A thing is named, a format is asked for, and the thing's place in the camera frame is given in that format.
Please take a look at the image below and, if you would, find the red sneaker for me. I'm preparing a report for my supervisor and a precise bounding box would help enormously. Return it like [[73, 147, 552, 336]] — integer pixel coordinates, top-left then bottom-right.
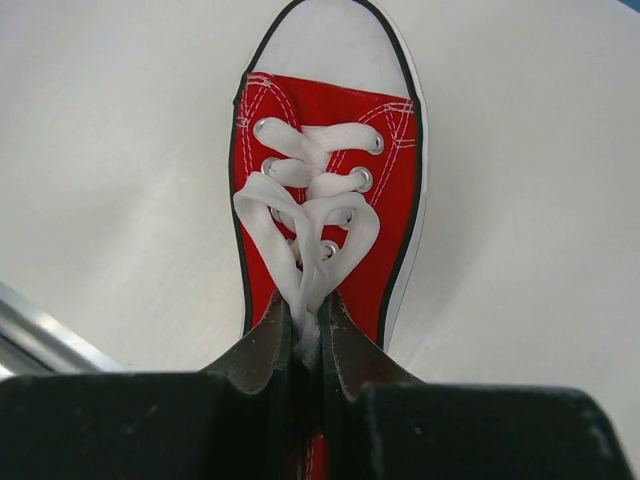
[[228, 0, 431, 480]]

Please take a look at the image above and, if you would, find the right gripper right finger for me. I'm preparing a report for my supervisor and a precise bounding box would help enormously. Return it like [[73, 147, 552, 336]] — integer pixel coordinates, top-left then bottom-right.
[[320, 294, 633, 479]]

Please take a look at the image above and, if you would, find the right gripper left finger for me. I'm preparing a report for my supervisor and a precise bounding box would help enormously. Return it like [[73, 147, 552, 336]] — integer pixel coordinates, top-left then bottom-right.
[[1, 294, 296, 479]]

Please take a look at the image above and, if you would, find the aluminium mounting rail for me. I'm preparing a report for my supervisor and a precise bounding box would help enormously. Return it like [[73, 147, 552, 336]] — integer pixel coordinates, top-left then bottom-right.
[[1, 284, 125, 379]]

